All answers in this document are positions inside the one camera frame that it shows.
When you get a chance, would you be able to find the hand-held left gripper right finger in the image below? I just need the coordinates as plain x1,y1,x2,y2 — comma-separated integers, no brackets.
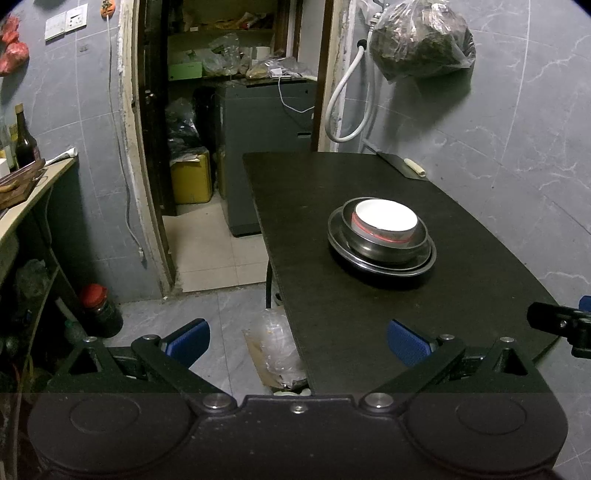
359,318,555,414

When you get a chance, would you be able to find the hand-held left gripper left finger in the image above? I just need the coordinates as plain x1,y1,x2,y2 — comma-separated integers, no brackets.
54,318,234,414

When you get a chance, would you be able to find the small steel bowl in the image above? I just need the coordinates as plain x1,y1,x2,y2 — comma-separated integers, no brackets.
342,197,429,265

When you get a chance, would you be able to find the large white ceramic bowl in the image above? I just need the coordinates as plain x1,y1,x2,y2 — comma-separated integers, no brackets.
352,205,420,245

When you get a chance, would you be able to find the large steel basin bowl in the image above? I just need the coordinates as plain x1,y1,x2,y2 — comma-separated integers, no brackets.
327,203,435,273

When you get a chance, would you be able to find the crumpled clear floor bag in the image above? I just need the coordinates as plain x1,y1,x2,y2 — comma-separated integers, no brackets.
245,307,311,393

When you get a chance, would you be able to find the dark jar with red lid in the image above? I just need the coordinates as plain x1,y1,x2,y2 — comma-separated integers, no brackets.
79,284,124,339

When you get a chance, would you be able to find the yellow plastic container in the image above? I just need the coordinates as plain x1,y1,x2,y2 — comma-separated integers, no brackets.
170,147,214,205

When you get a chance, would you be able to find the dark grey cabinet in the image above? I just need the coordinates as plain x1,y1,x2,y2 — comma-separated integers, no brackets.
213,78,317,238

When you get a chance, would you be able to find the beige wooden shelf unit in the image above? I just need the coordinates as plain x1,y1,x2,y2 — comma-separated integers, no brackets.
0,154,79,370

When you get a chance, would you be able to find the black plastic bag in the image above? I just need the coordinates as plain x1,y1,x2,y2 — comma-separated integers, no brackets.
165,98,201,160

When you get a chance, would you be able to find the rolled white paper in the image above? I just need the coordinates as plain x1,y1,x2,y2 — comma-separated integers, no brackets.
44,147,78,166

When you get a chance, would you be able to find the wooden tray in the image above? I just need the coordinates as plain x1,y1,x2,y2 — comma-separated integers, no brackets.
0,158,48,210

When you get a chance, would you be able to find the dark sauce bottle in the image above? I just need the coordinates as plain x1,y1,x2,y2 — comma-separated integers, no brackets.
13,102,42,169

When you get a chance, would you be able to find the glass bottle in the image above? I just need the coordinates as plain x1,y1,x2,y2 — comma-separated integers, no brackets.
4,124,19,171

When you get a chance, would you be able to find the green box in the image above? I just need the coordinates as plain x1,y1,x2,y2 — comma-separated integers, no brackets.
167,61,204,81

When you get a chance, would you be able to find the pile of clear plastic bags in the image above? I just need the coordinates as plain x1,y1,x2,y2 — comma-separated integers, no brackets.
203,32,315,79

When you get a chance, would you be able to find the wooden door jamb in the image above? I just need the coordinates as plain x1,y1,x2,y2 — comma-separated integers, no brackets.
316,0,352,153

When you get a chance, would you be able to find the hanging bag of dried goods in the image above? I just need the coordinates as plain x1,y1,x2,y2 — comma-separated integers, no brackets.
369,0,476,81

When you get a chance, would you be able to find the red plastic bag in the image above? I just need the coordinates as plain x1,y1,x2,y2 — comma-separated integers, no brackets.
0,41,31,77
0,14,21,44

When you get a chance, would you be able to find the cleaver with cream handle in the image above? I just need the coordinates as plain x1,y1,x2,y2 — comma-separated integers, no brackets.
376,152,428,182

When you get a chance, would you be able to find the worn white door frame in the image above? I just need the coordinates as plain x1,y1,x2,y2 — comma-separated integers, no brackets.
116,0,178,296

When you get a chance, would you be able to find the white flexible hose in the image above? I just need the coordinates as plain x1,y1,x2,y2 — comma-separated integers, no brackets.
324,39,377,142

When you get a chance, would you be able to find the thin white cable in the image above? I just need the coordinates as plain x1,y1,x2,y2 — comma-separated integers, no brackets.
277,76,317,114

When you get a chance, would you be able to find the white wall cable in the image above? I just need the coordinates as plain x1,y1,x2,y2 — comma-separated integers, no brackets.
105,9,148,268

